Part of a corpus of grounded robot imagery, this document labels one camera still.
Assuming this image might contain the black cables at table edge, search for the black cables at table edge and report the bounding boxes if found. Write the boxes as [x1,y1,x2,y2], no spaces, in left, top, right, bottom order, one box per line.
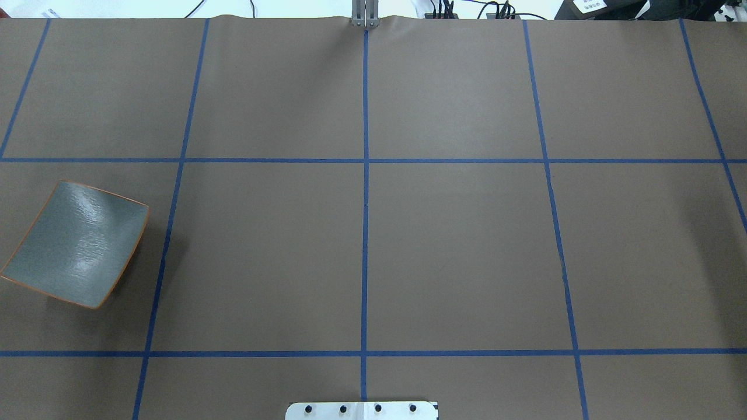
[423,0,549,21]

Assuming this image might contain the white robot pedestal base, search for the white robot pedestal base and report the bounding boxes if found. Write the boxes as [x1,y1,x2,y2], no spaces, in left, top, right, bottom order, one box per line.
[285,401,439,419]

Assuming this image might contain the black device with white label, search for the black device with white label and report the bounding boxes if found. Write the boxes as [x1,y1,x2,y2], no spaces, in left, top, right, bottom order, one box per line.
[553,1,745,22]

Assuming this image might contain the grey square plate orange rim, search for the grey square plate orange rim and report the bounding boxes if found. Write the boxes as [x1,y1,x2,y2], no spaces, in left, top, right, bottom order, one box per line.
[2,179,151,309]

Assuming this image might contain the brown paper table cover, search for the brown paper table cover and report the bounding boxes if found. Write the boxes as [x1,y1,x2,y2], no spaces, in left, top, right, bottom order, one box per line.
[2,16,745,419]

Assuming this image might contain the aluminium frame post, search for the aluminium frame post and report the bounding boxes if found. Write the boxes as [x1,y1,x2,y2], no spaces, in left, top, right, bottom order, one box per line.
[351,0,381,29]

